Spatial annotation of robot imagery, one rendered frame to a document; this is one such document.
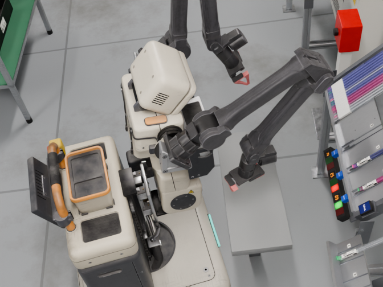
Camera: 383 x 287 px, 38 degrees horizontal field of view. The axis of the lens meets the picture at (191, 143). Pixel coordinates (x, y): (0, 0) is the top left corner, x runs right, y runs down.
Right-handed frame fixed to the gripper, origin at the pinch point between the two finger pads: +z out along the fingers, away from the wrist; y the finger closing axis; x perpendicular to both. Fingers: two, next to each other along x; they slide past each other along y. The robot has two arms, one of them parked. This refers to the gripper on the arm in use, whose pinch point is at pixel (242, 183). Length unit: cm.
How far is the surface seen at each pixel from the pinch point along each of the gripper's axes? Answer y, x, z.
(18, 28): 25, -201, 86
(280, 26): -134, -123, 97
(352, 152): -46.9, 10.7, 1.6
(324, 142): -71, -17, 51
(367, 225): -29.3, 38.2, -1.0
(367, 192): -37.3, 28.6, -2.7
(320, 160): -71, -14, 67
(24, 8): 14, -218, 89
